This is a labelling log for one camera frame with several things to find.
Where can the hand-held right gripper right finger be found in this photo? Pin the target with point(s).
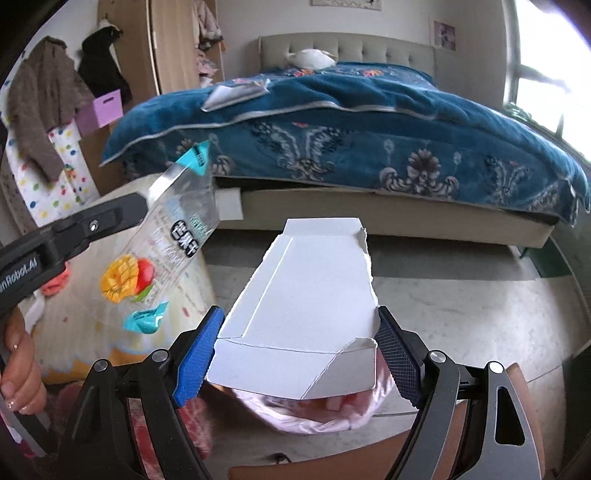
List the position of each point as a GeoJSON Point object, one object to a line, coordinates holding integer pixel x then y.
{"type": "Point", "coordinates": [399, 364]}

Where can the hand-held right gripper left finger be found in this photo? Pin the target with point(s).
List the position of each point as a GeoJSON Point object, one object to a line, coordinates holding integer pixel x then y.
{"type": "Point", "coordinates": [198, 364]}

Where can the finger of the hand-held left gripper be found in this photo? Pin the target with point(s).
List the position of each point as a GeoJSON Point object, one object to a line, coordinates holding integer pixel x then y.
{"type": "Point", "coordinates": [106, 217]}

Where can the clear mango snack bag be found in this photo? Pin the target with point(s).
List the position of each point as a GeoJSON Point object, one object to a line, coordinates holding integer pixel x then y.
{"type": "Point", "coordinates": [161, 258]}

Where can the brown bin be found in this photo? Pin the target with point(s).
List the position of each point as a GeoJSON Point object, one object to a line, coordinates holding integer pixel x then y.
{"type": "Point", "coordinates": [346, 461]}

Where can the pink plastic bag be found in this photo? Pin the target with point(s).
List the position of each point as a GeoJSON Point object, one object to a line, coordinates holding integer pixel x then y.
{"type": "Point", "coordinates": [300, 415]}

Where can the white cardboard box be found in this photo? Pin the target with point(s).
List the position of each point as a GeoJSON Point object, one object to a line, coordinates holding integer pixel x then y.
{"type": "Point", "coordinates": [300, 300]}

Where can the person's left hand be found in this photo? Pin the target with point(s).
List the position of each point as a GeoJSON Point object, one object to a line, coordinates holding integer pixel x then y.
{"type": "Point", "coordinates": [23, 374]}

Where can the white dotted cabinet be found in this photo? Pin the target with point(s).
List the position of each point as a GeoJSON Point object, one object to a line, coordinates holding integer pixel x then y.
{"type": "Point", "coordinates": [64, 184]}

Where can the purple plastic basket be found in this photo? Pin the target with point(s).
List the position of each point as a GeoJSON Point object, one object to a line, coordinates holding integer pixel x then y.
{"type": "Point", "coordinates": [104, 113]}

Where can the grey quilted jacket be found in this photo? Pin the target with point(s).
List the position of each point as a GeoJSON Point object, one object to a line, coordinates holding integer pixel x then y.
{"type": "Point", "coordinates": [41, 101]}

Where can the beige upholstered bed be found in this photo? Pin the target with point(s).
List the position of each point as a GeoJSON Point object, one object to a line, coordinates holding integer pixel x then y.
{"type": "Point", "coordinates": [369, 217]}

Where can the black jacket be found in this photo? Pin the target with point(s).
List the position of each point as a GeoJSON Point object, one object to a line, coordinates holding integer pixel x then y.
{"type": "Point", "coordinates": [104, 60]}

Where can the folded grey cloth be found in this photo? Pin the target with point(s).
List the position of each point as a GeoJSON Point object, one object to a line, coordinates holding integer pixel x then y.
{"type": "Point", "coordinates": [231, 97]}

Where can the wooden wardrobe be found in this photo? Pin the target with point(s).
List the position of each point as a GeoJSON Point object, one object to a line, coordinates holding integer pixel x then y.
{"type": "Point", "coordinates": [171, 46]}

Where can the pink hanging garment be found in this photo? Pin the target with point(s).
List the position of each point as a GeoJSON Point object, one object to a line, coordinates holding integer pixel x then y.
{"type": "Point", "coordinates": [205, 23]}

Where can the bed with blue blanket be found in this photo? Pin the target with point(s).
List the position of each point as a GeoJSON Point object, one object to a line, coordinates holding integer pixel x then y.
{"type": "Point", "coordinates": [369, 129]}

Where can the white pillow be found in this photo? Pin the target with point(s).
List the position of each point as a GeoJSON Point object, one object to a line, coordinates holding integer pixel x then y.
{"type": "Point", "coordinates": [311, 58]}

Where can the window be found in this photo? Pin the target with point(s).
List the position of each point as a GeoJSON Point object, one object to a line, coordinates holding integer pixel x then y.
{"type": "Point", "coordinates": [549, 69]}

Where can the wall poster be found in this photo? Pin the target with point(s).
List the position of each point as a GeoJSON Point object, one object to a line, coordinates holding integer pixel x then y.
{"type": "Point", "coordinates": [346, 3]}

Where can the small wall photo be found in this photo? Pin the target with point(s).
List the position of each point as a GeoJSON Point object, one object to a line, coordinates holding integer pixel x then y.
{"type": "Point", "coordinates": [444, 34]}

